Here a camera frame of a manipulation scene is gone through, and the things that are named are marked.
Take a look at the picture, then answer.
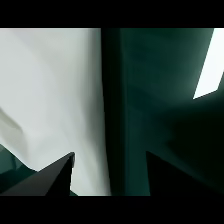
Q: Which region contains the white garment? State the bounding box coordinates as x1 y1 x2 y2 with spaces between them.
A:
0 28 112 197

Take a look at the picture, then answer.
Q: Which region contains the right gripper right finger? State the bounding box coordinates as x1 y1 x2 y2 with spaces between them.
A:
145 150 224 197

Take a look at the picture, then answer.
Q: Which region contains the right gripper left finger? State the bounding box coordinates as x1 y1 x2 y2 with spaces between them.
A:
0 151 76 197

